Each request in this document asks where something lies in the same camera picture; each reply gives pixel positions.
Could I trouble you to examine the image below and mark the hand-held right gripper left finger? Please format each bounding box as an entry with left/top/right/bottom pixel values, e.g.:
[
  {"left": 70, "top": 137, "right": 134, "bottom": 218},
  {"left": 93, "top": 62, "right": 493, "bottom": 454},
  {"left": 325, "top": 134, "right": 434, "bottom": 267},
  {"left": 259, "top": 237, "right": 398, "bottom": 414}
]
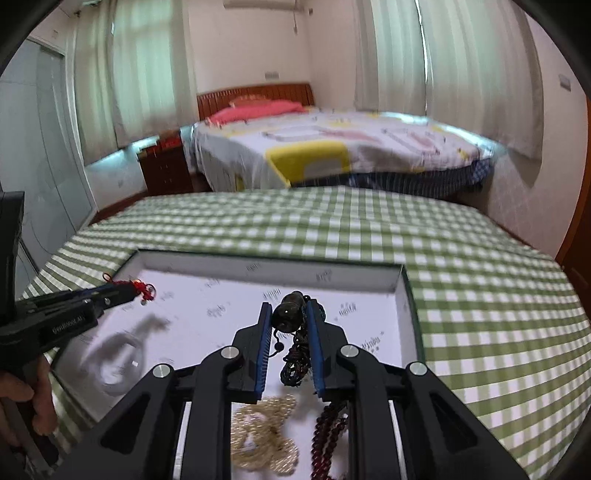
[{"left": 46, "top": 302, "right": 273, "bottom": 480}]

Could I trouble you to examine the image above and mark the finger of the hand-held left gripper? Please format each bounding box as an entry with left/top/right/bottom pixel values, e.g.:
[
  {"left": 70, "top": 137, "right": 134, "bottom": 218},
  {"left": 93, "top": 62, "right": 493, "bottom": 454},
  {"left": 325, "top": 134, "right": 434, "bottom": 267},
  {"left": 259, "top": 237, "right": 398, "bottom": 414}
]
[
  {"left": 16, "top": 282, "right": 123, "bottom": 315},
  {"left": 91, "top": 285, "right": 139, "bottom": 311}
]

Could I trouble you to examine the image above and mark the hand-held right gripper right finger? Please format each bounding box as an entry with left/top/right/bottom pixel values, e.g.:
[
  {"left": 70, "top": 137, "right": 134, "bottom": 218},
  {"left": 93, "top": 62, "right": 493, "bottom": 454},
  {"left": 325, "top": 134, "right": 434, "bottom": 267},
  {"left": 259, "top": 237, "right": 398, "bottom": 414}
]
[{"left": 305, "top": 300, "right": 529, "bottom": 480}]

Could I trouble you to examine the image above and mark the red knot charm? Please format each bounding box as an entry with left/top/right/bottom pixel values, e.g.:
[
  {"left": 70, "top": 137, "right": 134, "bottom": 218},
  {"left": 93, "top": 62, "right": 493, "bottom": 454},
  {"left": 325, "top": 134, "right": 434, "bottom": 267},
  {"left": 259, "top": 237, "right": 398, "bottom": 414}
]
[{"left": 104, "top": 273, "right": 158, "bottom": 305}]

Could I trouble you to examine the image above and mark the dark red bead necklace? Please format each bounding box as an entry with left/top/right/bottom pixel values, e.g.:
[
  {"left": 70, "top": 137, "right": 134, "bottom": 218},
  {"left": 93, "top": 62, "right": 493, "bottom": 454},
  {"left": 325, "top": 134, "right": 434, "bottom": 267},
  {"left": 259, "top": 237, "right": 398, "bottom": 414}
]
[{"left": 271, "top": 291, "right": 352, "bottom": 480}]

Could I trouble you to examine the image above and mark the dark green shallow box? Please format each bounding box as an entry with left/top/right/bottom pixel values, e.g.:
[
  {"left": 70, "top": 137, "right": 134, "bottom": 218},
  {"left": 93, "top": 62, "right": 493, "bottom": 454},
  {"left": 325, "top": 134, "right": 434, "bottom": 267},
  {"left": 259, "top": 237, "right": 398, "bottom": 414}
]
[{"left": 48, "top": 249, "right": 426, "bottom": 480}]

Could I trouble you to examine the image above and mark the pearl necklace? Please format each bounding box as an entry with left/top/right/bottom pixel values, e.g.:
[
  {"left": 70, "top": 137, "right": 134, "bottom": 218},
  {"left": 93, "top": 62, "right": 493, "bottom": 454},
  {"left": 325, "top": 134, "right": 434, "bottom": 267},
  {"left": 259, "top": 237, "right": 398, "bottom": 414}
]
[{"left": 231, "top": 394, "right": 301, "bottom": 476}]

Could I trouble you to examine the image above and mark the person's left hand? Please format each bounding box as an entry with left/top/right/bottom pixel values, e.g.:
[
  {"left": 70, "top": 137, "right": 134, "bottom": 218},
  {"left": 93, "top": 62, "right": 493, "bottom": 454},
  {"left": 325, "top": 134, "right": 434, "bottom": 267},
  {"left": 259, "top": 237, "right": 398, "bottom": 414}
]
[{"left": 0, "top": 357, "right": 58, "bottom": 446}]

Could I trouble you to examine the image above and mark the dark wooden nightstand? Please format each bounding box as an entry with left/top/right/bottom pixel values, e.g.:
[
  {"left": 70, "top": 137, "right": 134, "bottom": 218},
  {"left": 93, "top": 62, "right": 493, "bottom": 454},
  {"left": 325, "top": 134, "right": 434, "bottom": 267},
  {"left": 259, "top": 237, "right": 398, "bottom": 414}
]
[{"left": 137, "top": 138, "right": 195, "bottom": 197}]

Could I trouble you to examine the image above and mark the glass wardrobe door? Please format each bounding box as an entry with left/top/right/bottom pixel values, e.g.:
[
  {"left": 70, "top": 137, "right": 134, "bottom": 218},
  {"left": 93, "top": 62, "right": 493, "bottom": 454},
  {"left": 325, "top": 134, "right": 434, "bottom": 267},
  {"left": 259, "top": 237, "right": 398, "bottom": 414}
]
[{"left": 0, "top": 39, "right": 100, "bottom": 278}]

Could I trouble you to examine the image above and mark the green checked tablecloth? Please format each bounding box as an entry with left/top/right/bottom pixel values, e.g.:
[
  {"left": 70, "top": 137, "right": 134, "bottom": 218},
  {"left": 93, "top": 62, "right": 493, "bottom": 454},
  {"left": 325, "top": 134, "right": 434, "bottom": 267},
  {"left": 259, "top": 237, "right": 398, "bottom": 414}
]
[{"left": 18, "top": 187, "right": 591, "bottom": 480}]

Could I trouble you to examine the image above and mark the blue plaid mattress cover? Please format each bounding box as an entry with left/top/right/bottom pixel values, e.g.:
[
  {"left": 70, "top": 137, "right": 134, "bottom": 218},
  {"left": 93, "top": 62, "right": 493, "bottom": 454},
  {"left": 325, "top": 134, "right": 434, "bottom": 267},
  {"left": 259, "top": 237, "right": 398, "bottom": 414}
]
[{"left": 295, "top": 159, "right": 497, "bottom": 197}]

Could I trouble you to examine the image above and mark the narrow white curtain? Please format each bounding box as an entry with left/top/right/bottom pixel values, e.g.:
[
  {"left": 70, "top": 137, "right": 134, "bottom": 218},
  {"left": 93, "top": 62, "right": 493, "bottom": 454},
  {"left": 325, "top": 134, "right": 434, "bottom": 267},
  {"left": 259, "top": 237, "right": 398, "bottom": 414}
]
[
  {"left": 71, "top": 4, "right": 118, "bottom": 164},
  {"left": 353, "top": 0, "right": 428, "bottom": 114}
]

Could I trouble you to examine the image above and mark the patterned white bed sheet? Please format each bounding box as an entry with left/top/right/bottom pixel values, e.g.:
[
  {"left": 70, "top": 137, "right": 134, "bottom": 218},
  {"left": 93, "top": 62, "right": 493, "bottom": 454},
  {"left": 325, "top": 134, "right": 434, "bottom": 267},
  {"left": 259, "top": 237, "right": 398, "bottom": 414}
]
[{"left": 191, "top": 108, "right": 490, "bottom": 190}]

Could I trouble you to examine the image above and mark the wide white curtain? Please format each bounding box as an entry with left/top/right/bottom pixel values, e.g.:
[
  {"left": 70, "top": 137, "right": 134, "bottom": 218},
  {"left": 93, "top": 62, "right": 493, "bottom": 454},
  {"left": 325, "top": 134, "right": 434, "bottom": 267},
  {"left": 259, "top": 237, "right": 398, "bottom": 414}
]
[
  {"left": 111, "top": 0, "right": 197, "bottom": 146},
  {"left": 416, "top": 0, "right": 543, "bottom": 158}
]

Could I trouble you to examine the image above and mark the pink pillow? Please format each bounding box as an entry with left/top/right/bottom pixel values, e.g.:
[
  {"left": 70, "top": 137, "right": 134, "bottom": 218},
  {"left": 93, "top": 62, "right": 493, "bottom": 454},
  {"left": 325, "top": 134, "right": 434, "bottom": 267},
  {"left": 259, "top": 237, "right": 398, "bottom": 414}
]
[{"left": 209, "top": 99, "right": 305, "bottom": 126}]

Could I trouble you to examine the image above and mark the wooden headboard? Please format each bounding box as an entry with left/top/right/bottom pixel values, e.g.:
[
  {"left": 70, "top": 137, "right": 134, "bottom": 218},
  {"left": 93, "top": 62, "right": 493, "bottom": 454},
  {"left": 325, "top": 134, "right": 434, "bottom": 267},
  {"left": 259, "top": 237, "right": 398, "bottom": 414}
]
[{"left": 197, "top": 82, "right": 317, "bottom": 121}]

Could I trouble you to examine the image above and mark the white air conditioner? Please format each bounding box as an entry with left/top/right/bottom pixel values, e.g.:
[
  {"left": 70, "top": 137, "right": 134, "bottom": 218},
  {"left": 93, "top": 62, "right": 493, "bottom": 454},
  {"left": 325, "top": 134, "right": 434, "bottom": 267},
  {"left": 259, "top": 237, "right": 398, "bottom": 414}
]
[{"left": 223, "top": 0, "right": 301, "bottom": 12}]

